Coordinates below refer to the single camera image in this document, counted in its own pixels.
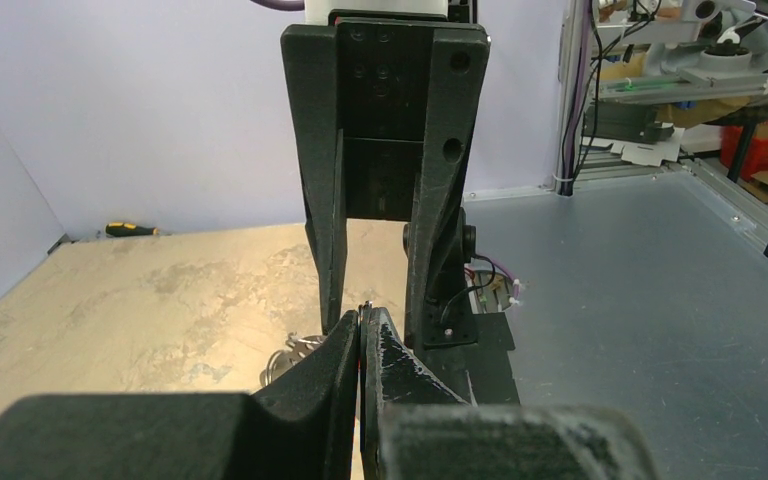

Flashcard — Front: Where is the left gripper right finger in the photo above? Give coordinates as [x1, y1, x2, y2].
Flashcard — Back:
[360, 305, 659, 479]

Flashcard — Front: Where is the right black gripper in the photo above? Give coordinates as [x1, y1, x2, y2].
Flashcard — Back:
[281, 9, 490, 350]

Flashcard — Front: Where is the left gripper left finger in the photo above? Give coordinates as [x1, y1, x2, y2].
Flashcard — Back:
[0, 311, 359, 479]

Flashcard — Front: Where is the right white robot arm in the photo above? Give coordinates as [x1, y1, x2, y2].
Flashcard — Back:
[281, 10, 491, 350]

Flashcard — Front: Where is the yellow black screwdriver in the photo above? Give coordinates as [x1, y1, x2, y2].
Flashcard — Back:
[104, 222, 159, 238]

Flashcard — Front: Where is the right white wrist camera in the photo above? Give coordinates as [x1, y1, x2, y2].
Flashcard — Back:
[304, 0, 449, 22]

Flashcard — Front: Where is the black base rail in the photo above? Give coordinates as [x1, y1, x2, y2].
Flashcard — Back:
[418, 312, 520, 405]

